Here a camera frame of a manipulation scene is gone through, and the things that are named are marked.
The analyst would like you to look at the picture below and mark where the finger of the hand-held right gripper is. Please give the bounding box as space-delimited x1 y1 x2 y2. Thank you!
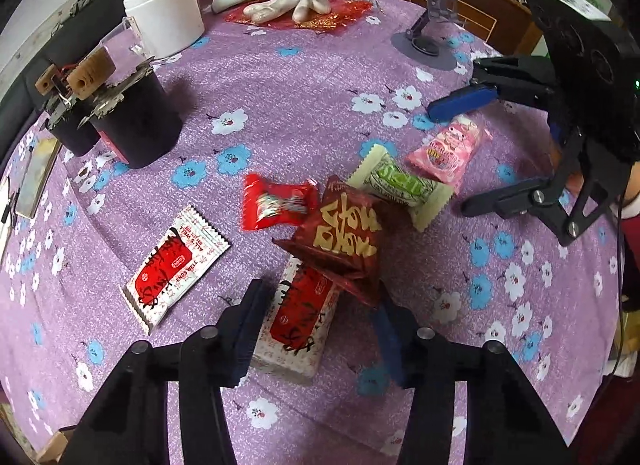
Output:
427 56 556 123
460 137 608 247

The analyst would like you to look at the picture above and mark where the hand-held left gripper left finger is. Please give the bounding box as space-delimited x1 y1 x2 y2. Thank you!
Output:
59 279 275 465

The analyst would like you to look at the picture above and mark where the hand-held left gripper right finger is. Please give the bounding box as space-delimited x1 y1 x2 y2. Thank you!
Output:
370 290 576 465

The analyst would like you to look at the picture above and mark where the white red-label snack packet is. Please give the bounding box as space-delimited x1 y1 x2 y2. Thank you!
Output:
250 255 342 387
124 205 232 336

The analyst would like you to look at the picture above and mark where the pink snack packet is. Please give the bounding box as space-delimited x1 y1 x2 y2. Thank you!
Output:
405 114 492 194

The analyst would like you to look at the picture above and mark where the green white snack packet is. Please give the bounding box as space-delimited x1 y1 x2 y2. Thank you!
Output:
348 144 453 232

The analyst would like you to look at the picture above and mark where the red puffy candy packet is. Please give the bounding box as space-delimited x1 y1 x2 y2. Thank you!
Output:
241 174 318 232

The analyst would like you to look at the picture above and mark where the orange red plastic wrapper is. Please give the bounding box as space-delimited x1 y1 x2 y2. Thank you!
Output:
224 0 375 36

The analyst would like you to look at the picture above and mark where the purple floral tablecloth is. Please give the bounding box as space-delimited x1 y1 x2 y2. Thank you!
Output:
0 0 626 465

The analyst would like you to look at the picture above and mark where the black cylinder with tan block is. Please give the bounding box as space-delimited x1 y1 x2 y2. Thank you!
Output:
35 64 101 156
67 47 183 169

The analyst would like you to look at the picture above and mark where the thin notebook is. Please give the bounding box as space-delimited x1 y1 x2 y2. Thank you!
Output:
15 136 62 220

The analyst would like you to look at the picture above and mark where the white plastic jar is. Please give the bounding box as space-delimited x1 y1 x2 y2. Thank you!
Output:
121 0 206 60

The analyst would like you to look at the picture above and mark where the clear plastic cup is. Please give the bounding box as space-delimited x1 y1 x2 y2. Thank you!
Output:
102 17 151 63

